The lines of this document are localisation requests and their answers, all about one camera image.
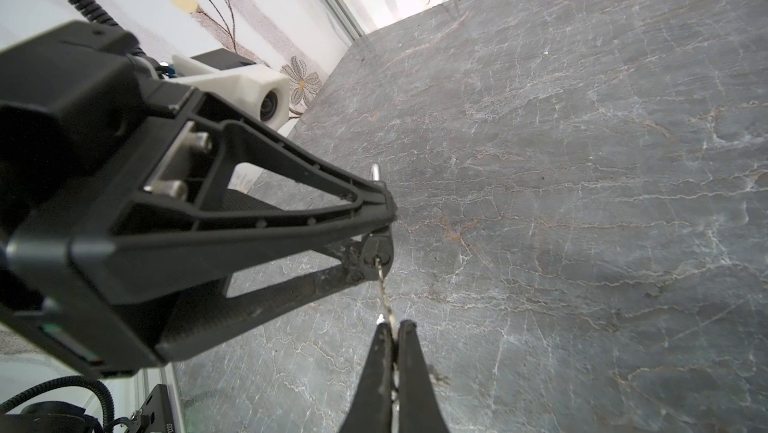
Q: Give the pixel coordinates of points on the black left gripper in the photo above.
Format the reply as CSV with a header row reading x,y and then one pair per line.
x,y
70,100

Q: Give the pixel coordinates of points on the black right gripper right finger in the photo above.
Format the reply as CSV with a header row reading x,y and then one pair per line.
x,y
419,411

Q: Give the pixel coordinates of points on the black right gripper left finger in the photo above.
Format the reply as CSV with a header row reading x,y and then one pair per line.
x,y
371,407

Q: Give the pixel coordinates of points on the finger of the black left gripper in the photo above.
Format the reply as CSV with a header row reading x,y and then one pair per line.
x,y
205,317
134,246

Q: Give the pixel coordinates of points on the silver key bunch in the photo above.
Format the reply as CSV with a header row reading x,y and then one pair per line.
x,y
388,312

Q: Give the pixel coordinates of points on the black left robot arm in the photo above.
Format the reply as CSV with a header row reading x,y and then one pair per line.
x,y
82,403

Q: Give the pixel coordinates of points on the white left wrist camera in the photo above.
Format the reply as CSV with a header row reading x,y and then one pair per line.
x,y
259,91

